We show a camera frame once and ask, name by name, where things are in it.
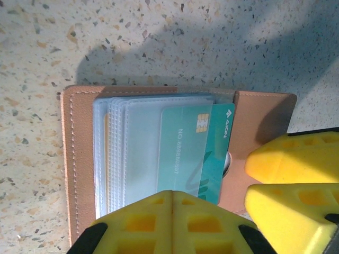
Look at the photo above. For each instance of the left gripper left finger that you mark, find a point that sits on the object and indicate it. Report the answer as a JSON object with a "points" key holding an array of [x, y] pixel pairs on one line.
{"points": [[137, 227]]}

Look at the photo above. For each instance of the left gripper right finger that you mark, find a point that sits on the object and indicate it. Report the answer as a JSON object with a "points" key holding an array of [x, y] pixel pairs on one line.
{"points": [[206, 227]]}

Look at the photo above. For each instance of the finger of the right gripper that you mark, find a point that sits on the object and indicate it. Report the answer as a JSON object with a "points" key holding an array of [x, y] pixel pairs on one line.
{"points": [[296, 161], [291, 219]]}

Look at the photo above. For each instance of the brown leather card holder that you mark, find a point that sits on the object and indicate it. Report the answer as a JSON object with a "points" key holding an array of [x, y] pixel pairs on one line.
{"points": [[84, 158]]}

